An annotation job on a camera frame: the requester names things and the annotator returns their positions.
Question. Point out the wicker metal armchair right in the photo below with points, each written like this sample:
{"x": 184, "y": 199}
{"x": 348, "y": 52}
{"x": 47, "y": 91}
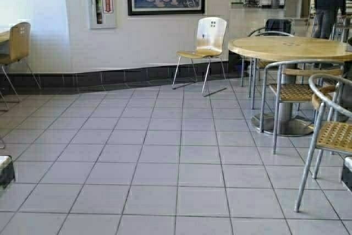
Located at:
{"x": 332, "y": 134}

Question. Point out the wood chair at left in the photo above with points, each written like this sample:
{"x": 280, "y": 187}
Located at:
{"x": 19, "y": 49}

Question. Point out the robot base left corner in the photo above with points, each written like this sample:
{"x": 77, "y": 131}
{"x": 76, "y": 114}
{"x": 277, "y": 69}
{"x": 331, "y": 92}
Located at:
{"x": 7, "y": 170}

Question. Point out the robot base right corner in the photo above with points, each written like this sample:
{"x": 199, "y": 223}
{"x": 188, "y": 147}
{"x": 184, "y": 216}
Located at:
{"x": 346, "y": 173}

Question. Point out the wicker metal armchair middle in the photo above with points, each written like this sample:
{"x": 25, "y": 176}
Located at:
{"x": 280, "y": 78}

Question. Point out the round wooden cafe table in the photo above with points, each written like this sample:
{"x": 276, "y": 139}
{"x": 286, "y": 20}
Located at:
{"x": 288, "y": 48}

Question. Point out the light wood metal-leg chair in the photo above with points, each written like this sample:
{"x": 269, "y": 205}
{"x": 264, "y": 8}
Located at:
{"x": 209, "y": 45}

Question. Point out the wicker metal armchair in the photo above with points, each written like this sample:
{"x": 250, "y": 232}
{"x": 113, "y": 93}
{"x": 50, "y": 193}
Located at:
{"x": 280, "y": 78}
{"x": 332, "y": 134}

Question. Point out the white fire extinguisher cabinet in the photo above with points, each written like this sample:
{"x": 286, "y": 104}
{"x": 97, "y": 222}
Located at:
{"x": 100, "y": 1}

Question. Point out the metal armchair behind table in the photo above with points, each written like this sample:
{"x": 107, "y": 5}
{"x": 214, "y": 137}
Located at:
{"x": 273, "y": 27}

